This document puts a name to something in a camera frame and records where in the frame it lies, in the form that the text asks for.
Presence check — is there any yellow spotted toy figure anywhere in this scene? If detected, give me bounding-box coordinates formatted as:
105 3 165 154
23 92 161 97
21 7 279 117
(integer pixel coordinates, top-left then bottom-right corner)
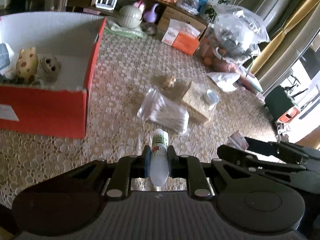
16 47 39 84

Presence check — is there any green folded cloth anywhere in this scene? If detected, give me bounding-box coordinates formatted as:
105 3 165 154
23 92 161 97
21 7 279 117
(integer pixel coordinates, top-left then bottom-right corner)
105 18 147 40

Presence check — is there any purple gourd vase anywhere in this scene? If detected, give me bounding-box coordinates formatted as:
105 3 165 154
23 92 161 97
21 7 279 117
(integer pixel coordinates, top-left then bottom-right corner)
143 3 159 23

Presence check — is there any orange white tissue box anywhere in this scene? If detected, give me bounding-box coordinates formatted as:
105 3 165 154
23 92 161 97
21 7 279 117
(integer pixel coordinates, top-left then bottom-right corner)
162 19 201 55

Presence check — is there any dark wooden sideboard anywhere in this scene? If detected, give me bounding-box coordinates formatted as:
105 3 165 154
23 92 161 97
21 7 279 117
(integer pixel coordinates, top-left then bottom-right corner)
67 0 213 33

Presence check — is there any pink toy appliance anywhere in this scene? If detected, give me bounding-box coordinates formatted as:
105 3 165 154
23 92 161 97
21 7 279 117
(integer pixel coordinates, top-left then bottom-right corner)
133 0 146 13

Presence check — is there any green ceramic lidded bowl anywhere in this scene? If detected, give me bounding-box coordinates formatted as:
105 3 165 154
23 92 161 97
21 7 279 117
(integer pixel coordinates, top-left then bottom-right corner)
117 5 142 29

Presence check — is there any white paper bag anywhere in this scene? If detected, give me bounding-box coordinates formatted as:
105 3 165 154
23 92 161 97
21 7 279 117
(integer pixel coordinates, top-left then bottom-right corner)
207 72 240 93

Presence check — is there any large clear plastic bag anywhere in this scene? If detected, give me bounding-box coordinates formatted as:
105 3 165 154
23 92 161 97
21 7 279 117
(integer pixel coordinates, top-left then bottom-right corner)
209 4 270 64

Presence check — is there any dark green chair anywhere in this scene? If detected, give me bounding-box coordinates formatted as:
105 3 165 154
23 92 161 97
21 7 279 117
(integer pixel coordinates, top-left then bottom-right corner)
265 86 295 122

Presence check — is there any brown paper packet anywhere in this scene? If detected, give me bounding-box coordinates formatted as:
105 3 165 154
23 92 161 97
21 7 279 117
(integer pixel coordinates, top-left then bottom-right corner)
181 81 217 125

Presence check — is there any white glue bottle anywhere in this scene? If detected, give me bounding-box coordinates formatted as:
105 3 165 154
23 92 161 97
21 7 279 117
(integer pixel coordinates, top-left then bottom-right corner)
150 128 169 187

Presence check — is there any cotton swab bag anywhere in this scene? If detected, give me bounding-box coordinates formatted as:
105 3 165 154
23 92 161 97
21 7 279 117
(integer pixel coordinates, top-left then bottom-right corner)
137 88 189 134

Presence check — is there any red white cardboard box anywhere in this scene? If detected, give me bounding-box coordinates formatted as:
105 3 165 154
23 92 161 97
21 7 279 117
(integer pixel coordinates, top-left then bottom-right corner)
1 11 106 138

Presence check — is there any white router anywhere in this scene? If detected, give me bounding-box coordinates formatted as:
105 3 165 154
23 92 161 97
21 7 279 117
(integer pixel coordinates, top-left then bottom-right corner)
94 0 118 11

